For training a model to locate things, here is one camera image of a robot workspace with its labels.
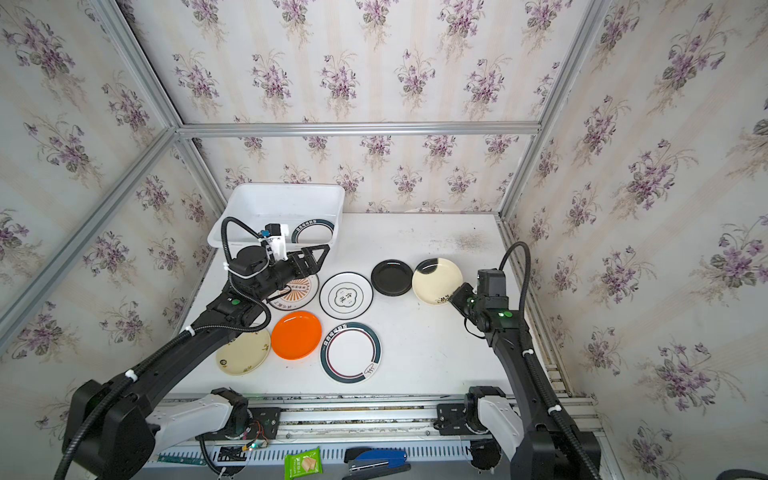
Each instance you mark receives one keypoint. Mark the green circuit board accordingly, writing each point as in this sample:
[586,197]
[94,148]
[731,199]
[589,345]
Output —
[181,460]

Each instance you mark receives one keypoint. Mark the cream plate black blob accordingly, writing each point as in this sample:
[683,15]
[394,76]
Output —
[435,280]

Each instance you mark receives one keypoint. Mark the orange plastic plate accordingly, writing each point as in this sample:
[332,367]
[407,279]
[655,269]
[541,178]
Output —
[296,335]

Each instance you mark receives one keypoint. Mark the white plastic bin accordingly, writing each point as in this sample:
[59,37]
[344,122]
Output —
[258,204]

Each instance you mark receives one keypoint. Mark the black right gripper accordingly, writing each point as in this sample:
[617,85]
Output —
[459,294]

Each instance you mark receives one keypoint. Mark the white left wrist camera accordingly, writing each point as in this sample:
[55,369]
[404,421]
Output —
[274,240]

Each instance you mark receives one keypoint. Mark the aluminium frame top bar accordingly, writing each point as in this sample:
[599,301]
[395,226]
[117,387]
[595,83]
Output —
[336,129]

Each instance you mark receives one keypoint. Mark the aluminium frame post left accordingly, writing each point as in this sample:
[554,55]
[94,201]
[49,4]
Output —
[139,66]

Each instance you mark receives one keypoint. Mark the aluminium frame post right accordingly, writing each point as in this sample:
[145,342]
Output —
[588,29]

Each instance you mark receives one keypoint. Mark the green snack packet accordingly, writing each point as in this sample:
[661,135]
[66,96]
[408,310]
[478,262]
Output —
[303,464]

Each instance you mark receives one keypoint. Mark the white plate orange fan centre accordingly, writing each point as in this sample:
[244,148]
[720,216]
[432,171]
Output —
[296,295]

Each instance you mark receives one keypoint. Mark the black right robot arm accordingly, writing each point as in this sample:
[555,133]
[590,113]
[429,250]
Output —
[537,434]

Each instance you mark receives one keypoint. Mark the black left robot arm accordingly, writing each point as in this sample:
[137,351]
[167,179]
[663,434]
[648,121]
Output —
[112,428]

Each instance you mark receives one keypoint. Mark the black round plate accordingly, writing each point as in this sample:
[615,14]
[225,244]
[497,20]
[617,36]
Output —
[392,278]

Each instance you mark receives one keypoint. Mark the cream plate small flowers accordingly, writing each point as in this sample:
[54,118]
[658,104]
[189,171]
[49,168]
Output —
[244,354]

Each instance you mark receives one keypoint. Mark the aluminium frame post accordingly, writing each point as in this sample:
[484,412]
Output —
[588,29]
[139,66]

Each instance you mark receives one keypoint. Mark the blue black stapler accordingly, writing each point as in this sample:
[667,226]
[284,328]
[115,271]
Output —
[372,463]

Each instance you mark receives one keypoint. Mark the aluminium rail base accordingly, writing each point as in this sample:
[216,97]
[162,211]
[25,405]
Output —
[426,427]

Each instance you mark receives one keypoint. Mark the white plate black flower outline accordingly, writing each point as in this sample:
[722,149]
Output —
[346,296]

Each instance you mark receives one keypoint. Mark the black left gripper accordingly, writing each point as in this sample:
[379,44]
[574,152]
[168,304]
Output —
[303,264]

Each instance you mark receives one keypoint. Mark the green rimmed white plate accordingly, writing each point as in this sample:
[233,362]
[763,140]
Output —
[351,353]
[313,231]

